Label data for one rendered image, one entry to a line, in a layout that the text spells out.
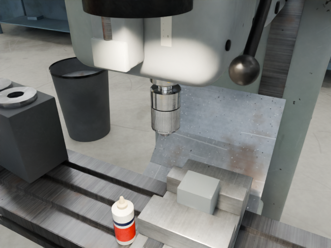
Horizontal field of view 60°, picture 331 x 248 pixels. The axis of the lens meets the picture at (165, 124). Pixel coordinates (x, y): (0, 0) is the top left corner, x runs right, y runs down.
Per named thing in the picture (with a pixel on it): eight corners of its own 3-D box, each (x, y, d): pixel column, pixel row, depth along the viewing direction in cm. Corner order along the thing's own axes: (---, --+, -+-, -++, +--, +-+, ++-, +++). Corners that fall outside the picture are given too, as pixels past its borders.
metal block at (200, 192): (208, 224, 49) (211, 199, 46) (176, 212, 51) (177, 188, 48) (216, 203, 53) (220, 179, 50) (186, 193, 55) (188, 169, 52)
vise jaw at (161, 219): (223, 269, 44) (226, 253, 41) (137, 233, 49) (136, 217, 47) (233, 238, 48) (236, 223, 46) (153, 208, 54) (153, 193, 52)
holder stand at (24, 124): (29, 184, 69) (5, 112, 59) (-19, 154, 79) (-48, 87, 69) (69, 158, 78) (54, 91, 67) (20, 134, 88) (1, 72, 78)
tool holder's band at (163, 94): (185, 97, 42) (185, 91, 41) (154, 101, 41) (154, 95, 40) (176, 85, 46) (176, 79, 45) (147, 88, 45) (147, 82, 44)
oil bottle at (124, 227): (129, 249, 54) (124, 208, 49) (111, 240, 56) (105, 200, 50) (140, 232, 57) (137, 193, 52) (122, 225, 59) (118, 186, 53)
